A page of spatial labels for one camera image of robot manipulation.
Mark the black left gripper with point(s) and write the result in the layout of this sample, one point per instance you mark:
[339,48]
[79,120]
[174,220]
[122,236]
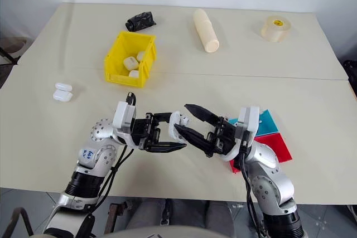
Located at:
[143,132]

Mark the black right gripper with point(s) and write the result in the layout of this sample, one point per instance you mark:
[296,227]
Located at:
[224,137]

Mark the white earbuds case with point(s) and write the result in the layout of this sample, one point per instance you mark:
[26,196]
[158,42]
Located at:
[62,94]
[172,130]
[130,63]
[141,56]
[134,74]

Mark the white earbud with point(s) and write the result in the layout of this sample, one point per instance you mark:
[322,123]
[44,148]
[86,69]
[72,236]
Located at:
[184,120]

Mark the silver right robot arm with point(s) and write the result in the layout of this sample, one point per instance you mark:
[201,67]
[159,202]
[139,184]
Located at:
[267,174]

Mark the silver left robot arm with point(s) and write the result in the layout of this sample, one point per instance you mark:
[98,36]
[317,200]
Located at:
[94,154]

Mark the white closed earbuds case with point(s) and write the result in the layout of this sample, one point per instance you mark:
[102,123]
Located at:
[134,74]
[130,63]
[141,56]

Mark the yellow plastic bin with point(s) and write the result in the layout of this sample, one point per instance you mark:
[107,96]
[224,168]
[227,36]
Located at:
[120,51]

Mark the teal flat box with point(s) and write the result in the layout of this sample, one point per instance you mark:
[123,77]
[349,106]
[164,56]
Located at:
[267,123]

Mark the cream cylinder roll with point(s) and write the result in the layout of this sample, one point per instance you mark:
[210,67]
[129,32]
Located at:
[206,30]

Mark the crumpled black bag roll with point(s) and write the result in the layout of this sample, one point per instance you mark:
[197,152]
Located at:
[140,20]

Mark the clear tape roll yellow core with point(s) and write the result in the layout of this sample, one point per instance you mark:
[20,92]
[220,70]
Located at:
[276,29]

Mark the black curved tube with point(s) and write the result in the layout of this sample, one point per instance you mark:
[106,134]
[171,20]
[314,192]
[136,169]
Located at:
[23,217]

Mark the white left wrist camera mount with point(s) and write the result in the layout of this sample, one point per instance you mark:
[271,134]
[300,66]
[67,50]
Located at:
[122,115]

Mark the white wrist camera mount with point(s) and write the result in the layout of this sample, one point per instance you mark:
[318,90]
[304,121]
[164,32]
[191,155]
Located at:
[122,115]
[249,121]

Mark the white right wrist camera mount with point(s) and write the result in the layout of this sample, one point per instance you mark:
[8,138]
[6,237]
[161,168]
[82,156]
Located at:
[249,121]

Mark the rusty brown metal bracket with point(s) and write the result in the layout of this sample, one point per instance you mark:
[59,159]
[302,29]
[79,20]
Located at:
[115,215]

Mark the dark object at wall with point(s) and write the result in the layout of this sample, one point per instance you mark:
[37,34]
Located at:
[351,70]

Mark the dark chair frame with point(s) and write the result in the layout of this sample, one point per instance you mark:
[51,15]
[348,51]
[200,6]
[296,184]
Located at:
[11,44]

